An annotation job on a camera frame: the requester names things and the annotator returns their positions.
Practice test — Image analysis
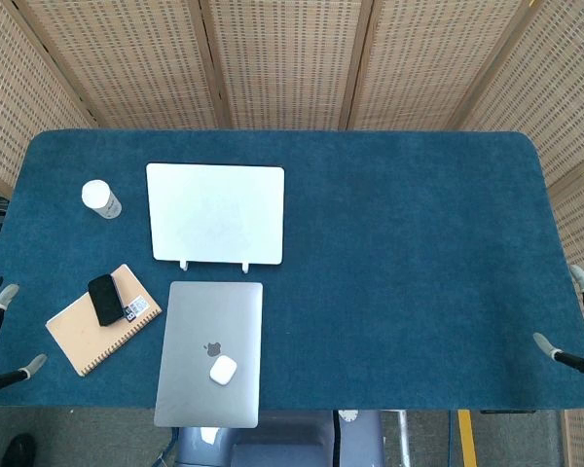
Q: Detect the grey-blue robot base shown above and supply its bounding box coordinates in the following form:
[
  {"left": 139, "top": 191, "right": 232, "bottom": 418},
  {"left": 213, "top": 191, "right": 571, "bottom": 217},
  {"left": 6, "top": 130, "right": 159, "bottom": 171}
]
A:
[{"left": 167, "top": 409, "right": 385, "bottom": 467}]

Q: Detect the tan spiral notebook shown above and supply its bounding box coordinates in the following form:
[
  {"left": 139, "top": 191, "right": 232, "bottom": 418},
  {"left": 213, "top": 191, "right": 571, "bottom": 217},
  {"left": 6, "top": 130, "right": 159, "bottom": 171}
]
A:
[{"left": 45, "top": 264, "right": 163, "bottom": 377}]

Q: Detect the black whiteboard eraser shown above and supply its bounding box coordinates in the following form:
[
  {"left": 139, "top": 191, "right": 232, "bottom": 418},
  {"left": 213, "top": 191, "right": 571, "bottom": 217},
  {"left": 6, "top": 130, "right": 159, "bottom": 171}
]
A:
[{"left": 87, "top": 273, "right": 125, "bottom": 328}]

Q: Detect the white laptop stand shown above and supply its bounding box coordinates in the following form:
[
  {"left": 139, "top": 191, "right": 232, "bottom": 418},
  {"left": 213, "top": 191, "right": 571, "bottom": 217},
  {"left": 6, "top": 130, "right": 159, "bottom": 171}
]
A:
[{"left": 145, "top": 162, "right": 286, "bottom": 274}]

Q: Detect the black shoe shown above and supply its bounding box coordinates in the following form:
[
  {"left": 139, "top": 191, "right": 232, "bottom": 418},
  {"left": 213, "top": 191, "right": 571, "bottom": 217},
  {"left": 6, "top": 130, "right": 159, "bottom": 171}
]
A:
[{"left": 0, "top": 432, "right": 38, "bottom": 467}]

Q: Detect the yellow floor tape strip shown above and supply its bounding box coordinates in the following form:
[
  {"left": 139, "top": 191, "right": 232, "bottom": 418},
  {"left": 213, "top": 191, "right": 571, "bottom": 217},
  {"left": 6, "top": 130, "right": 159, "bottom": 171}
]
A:
[{"left": 456, "top": 410, "right": 478, "bottom": 467}]

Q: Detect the white plastic bottle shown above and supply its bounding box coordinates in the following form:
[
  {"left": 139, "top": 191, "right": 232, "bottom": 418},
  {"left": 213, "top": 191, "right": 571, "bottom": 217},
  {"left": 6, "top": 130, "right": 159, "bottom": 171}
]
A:
[{"left": 81, "top": 179, "right": 123, "bottom": 220}]

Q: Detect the silver closed laptop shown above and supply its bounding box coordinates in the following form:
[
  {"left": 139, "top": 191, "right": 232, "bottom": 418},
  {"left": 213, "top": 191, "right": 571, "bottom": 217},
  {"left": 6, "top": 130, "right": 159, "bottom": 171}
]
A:
[{"left": 153, "top": 280, "right": 264, "bottom": 430}]

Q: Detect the blue felt table mat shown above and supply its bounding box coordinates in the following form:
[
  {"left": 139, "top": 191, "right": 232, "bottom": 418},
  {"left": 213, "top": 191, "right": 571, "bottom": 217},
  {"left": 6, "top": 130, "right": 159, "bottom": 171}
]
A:
[{"left": 0, "top": 128, "right": 584, "bottom": 411}]

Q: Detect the white earbuds case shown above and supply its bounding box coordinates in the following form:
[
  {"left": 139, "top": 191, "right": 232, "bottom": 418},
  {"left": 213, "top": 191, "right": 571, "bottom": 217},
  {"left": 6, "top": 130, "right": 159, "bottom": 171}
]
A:
[{"left": 209, "top": 355, "right": 238, "bottom": 387}]

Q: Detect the woven bamboo folding screen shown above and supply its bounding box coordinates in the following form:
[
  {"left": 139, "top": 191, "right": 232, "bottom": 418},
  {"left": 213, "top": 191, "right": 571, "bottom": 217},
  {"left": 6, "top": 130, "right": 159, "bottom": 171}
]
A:
[{"left": 0, "top": 0, "right": 584, "bottom": 467}]

